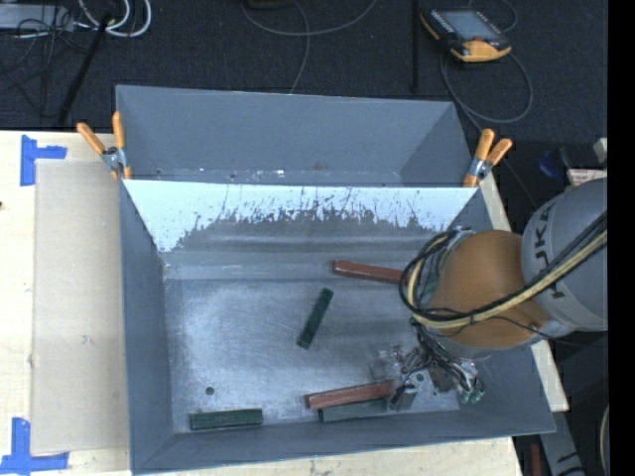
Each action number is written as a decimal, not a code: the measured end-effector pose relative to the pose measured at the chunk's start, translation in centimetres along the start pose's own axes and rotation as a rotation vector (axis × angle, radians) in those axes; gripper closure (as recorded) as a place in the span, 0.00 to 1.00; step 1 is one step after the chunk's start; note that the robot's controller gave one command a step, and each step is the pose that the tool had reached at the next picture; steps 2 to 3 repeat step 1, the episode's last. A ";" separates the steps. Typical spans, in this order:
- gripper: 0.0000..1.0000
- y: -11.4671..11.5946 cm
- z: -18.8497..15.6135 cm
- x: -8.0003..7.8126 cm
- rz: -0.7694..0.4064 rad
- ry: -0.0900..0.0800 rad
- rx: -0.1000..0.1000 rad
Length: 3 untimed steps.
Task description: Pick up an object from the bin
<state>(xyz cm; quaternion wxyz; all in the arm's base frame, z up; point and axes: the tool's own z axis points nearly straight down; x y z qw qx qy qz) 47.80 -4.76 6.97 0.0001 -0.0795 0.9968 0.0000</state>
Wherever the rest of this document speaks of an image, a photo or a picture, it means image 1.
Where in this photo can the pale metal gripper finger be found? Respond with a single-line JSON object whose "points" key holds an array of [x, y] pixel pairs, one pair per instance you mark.
{"points": [[405, 397], [387, 364]]}

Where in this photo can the red-brown flat block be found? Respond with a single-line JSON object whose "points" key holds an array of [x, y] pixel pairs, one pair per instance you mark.
{"points": [[347, 394], [367, 271]]}

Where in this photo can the dark green flat block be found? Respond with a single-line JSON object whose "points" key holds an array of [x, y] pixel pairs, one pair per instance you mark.
{"points": [[352, 412], [225, 419], [315, 318]]}

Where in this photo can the grey metal bin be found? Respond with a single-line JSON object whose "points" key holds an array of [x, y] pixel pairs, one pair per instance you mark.
{"points": [[278, 345]]}

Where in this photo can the pale wood flat board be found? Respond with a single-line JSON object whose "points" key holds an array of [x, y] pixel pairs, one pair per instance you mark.
{"points": [[74, 305]]}

